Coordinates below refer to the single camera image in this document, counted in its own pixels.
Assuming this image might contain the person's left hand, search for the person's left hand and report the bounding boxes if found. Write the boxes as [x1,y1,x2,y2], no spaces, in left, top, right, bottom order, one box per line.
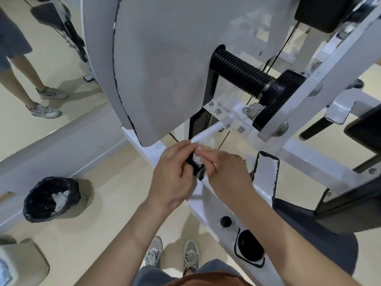
[147,139,200,212]

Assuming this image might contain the person's right hand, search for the person's right hand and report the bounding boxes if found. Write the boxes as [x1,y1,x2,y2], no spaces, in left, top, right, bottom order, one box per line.
[193,145,259,209]

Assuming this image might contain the white cleaning wipe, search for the white cleaning wipe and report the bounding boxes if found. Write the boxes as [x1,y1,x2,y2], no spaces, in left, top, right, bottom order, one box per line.
[192,145,206,166]

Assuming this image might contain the white gym machine frame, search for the white gym machine frame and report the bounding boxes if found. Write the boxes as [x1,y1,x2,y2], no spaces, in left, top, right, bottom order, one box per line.
[80,0,381,286]

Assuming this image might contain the black rectangular chest pad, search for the black rectangular chest pad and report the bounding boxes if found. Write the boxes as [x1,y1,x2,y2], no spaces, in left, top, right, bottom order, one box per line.
[315,159,381,235]

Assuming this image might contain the person's right forearm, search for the person's right forearm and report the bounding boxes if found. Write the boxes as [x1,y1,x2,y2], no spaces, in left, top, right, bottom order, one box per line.
[226,190,362,286]

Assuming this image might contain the person's left forearm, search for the person's left forearm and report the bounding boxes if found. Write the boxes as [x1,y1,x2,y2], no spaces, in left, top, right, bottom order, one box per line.
[73,202,179,286]

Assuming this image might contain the person's left sneaker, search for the person's left sneaker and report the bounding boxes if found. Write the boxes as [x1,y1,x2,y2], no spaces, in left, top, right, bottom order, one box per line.
[145,236,164,268]

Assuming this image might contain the person's sneaker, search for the person's sneaker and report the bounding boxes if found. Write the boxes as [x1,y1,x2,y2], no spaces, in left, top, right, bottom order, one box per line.
[145,236,164,268]
[183,239,200,276]

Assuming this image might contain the person's right sneaker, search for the person's right sneaker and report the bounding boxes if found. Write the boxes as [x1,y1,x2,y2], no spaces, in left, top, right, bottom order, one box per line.
[183,239,200,276]

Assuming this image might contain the blue denim shorts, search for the blue denim shorts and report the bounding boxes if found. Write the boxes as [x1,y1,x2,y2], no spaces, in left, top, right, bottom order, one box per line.
[132,259,254,286]

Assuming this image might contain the crumpled white tissues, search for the crumpled white tissues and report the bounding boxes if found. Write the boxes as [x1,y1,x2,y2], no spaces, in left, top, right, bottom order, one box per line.
[52,190,71,213]

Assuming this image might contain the trash bin with black bag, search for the trash bin with black bag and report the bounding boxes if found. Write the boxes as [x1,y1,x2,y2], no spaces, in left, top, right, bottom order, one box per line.
[23,176,89,223]

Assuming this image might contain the cream white storage box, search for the cream white storage box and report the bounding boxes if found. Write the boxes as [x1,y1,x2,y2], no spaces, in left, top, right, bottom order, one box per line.
[0,238,50,286]

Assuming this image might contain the silver blue smartphone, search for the silver blue smartphone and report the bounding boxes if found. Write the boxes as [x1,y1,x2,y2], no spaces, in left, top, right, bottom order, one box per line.
[0,258,14,286]

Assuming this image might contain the black square cushion pad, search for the black square cushion pad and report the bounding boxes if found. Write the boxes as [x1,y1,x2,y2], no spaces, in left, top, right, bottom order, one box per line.
[294,0,358,34]

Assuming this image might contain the black foam handle grip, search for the black foam handle grip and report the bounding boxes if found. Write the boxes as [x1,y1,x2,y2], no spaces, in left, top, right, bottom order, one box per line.
[299,116,334,141]

